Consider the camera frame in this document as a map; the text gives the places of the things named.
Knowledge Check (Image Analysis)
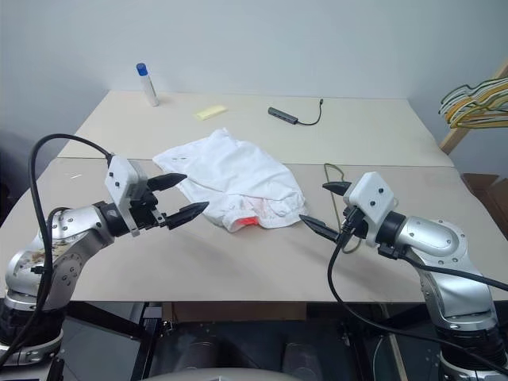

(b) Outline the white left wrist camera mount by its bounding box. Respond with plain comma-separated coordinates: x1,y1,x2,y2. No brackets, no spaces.
104,155,150,238

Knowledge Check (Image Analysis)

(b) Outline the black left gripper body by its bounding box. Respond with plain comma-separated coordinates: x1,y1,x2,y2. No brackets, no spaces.
125,176,168,233

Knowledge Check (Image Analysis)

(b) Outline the white garment with red print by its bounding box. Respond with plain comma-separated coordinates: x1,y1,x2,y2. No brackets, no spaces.
152,126,307,233

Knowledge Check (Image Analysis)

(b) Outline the light wooden rack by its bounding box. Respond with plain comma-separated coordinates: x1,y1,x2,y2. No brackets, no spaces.
438,55,508,154

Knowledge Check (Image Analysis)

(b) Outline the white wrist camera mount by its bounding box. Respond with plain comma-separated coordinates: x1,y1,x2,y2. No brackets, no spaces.
342,171,398,248
104,155,150,238

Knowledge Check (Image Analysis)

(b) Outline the black metal table frame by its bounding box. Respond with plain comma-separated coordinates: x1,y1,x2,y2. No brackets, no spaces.
59,301,398,381

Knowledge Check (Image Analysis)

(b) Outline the white bottle with blue cap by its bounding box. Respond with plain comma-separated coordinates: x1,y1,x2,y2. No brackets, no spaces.
136,62,160,108

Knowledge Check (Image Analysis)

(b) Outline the olive wire hanger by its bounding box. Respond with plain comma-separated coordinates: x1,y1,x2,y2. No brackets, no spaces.
322,162,358,256

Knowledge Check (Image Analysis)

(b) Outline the yellow sticky note pad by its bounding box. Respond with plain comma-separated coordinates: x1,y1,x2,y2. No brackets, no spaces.
193,103,228,120

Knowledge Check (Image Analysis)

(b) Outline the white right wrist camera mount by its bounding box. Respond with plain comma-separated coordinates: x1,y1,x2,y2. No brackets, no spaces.
342,171,398,248

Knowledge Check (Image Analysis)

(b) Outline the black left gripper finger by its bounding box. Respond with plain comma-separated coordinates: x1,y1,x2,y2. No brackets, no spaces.
160,201,210,231
148,173,189,193

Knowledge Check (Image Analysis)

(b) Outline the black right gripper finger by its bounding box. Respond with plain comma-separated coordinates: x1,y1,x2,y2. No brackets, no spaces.
298,214,342,242
321,180,352,196

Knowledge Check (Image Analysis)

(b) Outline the brown cardboard box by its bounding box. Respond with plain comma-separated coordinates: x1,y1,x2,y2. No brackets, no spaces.
461,172,508,239

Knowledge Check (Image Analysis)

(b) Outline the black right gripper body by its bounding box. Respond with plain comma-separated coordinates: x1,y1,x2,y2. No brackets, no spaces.
337,205,369,244

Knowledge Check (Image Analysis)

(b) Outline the grey USB hub with cable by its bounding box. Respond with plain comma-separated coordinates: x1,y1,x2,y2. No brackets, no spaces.
267,98,325,126

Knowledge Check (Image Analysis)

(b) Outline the light wooden slat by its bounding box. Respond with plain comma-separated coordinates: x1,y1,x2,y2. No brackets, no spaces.
387,332,407,381

